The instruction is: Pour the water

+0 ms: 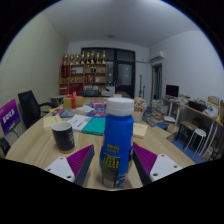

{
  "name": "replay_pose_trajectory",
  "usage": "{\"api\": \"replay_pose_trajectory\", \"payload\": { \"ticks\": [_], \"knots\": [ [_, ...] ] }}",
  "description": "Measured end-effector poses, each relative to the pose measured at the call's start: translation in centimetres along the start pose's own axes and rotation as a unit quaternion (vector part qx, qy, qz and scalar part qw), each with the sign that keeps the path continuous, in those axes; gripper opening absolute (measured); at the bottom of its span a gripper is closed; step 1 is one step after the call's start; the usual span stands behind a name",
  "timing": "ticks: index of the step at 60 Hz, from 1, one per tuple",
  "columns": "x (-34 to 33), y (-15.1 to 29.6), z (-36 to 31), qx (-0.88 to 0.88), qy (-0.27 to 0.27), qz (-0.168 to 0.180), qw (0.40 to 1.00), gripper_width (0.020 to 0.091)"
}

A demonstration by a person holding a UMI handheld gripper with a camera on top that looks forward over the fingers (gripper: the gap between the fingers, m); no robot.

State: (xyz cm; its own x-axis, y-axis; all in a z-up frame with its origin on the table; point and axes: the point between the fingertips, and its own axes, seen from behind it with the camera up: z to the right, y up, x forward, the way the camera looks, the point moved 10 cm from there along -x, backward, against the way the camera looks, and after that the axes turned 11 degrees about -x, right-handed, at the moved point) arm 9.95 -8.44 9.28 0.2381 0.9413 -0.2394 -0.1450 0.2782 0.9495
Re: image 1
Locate colourful blue red book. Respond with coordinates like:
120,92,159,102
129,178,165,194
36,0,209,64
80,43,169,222
85,107,108,118
51,108,76,118

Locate black glass double door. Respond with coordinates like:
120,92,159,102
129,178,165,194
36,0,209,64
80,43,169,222
80,47,136,99

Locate pink purple box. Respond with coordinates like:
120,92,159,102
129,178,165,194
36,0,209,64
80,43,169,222
90,101,108,110

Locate pile of books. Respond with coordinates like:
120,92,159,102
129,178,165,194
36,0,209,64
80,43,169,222
145,99,178,129

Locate black box on desk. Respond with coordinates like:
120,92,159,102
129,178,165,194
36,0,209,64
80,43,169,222
188,100,208,113

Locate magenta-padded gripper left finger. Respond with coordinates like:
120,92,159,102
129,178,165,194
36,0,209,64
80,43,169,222
44,144,95,187

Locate white pot with pink flowers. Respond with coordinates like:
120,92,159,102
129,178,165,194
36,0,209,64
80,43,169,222
132,97,148,124

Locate white air conditioner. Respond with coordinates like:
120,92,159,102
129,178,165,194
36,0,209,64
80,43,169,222
148,49,166,62

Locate pale yellow flat box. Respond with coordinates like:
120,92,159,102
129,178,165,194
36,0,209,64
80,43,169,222
42,114,63,132

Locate white printed booklet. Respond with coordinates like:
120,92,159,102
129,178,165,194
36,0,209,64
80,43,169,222
66,114,93,132

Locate black computer monitor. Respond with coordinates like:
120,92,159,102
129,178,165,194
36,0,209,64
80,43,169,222
165,84,180,98

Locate wooden side desk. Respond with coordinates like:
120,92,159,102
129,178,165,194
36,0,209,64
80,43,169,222
163,96,224,158

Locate yellow gift box red ribbon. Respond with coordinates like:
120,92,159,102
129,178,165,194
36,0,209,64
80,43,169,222
62,91,85,110

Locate brown wooden stool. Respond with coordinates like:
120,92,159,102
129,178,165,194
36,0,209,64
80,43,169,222
175,119,199,144

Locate teal book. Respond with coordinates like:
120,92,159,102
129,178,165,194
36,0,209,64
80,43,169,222
81,116,107,137

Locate black mug with white inside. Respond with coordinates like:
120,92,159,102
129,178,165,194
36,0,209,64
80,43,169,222
51,120,76,153

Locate wooden shelf unit with trophies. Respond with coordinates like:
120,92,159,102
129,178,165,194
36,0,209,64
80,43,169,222
58,49,108,96

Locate black office chair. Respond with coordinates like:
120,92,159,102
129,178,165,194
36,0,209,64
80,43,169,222
17,89,56,129

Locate purple sign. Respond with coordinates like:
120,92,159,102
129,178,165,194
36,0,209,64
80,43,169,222
0,98,21,136

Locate yellow notepad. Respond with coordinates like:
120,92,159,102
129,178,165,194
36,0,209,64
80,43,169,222
132,122,149,140

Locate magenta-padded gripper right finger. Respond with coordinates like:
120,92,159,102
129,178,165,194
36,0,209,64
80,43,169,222
132,142,183,187

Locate white round stool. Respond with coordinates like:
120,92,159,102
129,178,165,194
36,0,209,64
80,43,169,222
184,128,208,154

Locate blue bottle with white cap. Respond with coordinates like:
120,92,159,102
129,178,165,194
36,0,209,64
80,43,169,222
99,97,135,189

